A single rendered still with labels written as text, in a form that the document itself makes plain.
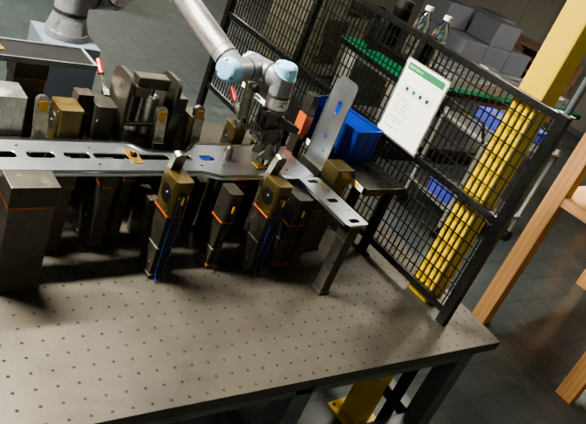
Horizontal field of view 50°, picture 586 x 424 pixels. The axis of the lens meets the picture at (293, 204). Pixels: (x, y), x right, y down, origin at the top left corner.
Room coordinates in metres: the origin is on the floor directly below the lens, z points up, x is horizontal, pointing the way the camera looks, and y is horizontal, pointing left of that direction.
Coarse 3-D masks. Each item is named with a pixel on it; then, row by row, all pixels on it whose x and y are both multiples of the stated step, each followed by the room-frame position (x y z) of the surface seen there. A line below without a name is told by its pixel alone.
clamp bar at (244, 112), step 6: (246, 84) 2.13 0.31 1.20; (252, 84) 2.14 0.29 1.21; (246, 90) 2.12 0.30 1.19; (252, 90) 2.11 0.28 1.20; (258, 90) 2.12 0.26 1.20; (246, 96) 2.12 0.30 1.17; (252, 96) 2.14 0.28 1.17; (246, 102) 2.12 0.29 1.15; (252, 102) 2.14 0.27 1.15; (240, 108) 2.12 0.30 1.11; (246, 108) 2.13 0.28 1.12; (240, 114) 2.11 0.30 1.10; (246, 114) 2.13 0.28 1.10; (240, 120) 2.11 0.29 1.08; (246, 120) 2.13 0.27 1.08; (240, 126) 2.11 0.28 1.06; (246, 126) 2.13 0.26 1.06
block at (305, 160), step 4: (304, 156) 2.23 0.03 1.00; (308, 156) 2.24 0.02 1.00; (300, 160) 2.24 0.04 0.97; (304, 160) 2.22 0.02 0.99; (308, 160) 2.21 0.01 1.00; (304, 164) 2.22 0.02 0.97; (308, 164) 2.21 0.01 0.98; (312, 164) 2.19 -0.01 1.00; (316, 164) 2.20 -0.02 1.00; (308, 168) 2.20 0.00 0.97; (312, 168) 2.19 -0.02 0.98; (316, 168) 2.17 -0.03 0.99; (320, 168) 2.17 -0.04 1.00; (312, 172) 2.18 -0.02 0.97; (316, 172) 2.17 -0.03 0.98; (320, 172) 2.16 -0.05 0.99; (316, 176) 2.16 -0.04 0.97; (312, 180) 2.17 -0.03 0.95; (296, 184) 2.22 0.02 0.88; (300, 184) 2.21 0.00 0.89; (304, 188) 2.19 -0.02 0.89; (308, 192) 2.17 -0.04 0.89
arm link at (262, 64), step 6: (246, 54) 1.99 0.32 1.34; (252, 54) 1.99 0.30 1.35; (258, 54) 2.00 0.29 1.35; (258, 60) 1.95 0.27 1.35; (264, 60) 1.97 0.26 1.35; (270, 60) 1.99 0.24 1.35; (258, 66) 1.93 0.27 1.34; (264, 66) 1.95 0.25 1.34; (258, 72) 1.93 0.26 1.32; (264, 72) 1.94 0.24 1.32; (252, 78) 1.91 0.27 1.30; (258, 78) 1.95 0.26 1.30; (264, 78) 1.94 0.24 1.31
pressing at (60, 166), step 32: (0, 160) 1.39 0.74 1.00; (32, 160) 1.45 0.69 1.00; (64, 160) 1.51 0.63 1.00; (96, 160) 1.58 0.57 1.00; (128, 160) 1.66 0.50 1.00; (160, 160) 1.74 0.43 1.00; (192, 160) 1.83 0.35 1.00; (224, 160) 1.92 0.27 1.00; (256, 160) 2.02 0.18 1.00; (288, 160) 2.13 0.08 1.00
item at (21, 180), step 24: (0, 192) 1.29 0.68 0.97; (24, 192) 1.27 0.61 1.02; (48, 192) 1.31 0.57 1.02; (0, 216) 1.29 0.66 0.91; (24, 216) 1.28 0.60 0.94; (48, 216) 1.33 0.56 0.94; (0, 240) 1.27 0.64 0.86; (24, 240) 1.29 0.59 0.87; (0, 264) 1.26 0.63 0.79; (24, 264) 1.30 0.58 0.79; (0, 288) 1.27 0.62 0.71; (24, 288) 1.31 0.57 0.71
